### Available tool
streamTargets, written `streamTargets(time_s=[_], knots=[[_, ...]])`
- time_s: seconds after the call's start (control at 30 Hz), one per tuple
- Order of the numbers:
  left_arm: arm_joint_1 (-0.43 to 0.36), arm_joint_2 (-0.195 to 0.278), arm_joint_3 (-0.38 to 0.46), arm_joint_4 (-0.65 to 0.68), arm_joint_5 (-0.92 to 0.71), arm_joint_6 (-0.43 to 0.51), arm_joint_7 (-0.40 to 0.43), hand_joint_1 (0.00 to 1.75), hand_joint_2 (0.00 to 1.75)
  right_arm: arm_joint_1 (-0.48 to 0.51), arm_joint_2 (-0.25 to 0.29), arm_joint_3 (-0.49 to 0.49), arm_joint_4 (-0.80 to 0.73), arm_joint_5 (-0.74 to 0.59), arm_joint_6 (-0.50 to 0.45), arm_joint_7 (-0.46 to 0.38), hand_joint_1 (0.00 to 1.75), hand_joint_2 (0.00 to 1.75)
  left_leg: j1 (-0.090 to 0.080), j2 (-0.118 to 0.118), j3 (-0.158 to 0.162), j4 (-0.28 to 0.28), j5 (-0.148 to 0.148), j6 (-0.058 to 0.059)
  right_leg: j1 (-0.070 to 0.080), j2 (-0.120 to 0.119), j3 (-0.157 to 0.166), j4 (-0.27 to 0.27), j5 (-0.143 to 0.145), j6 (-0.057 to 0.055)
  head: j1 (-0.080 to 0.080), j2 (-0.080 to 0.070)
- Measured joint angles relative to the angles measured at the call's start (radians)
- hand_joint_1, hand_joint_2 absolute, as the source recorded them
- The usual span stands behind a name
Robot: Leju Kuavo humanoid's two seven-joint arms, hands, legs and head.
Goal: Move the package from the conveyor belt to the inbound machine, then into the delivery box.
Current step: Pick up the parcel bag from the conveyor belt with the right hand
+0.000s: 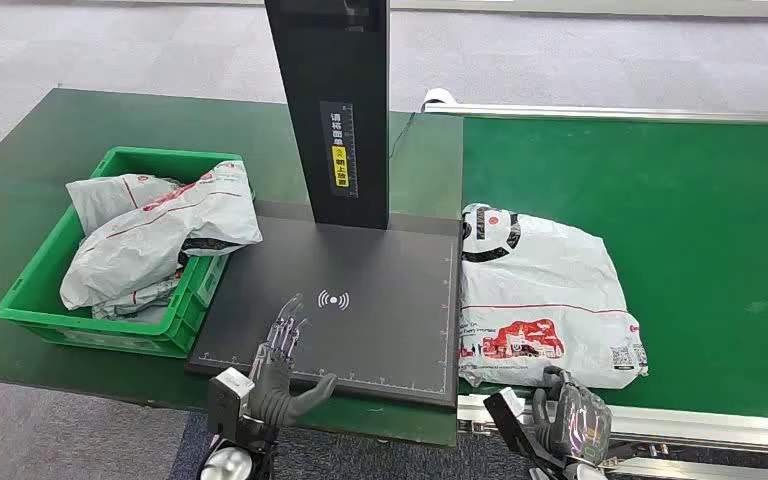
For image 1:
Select green conveyor belt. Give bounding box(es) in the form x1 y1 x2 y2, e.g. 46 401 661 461
460 115 768 423

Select black label with yellow sticker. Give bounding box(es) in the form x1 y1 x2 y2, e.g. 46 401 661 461
319 100 360 199

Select crumpled white printed package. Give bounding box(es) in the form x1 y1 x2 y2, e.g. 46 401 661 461
91 263 185 324

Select green plastic crate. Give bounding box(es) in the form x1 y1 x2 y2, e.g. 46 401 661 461
0 146 257 360

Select thin black cable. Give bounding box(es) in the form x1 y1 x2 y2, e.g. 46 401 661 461
387 112 419 161

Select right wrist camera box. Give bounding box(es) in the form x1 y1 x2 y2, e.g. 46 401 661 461
482 387 552 465

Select silver conveyor side rail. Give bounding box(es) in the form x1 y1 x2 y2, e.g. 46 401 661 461
456 393 768 480
422 101 768 126

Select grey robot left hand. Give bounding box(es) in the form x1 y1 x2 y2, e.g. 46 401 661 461
248 294 340 429

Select black inbound scanner machine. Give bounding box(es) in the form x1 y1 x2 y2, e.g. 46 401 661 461
185 0 463 409

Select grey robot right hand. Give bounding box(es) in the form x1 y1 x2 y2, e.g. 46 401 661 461
530 366 615 465

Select large white courier package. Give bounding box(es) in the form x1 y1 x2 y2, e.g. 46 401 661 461
458 202 650 391

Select white package with red stripe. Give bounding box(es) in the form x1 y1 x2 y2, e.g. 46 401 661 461
59 160 264 311

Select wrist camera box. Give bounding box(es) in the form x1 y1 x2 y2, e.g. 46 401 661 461
482 387 552 465
207 367 257 440

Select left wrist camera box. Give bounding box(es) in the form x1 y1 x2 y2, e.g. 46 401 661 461
207 367 257 440

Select small white courier package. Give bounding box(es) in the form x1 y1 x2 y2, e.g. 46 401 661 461
65 174 184 237

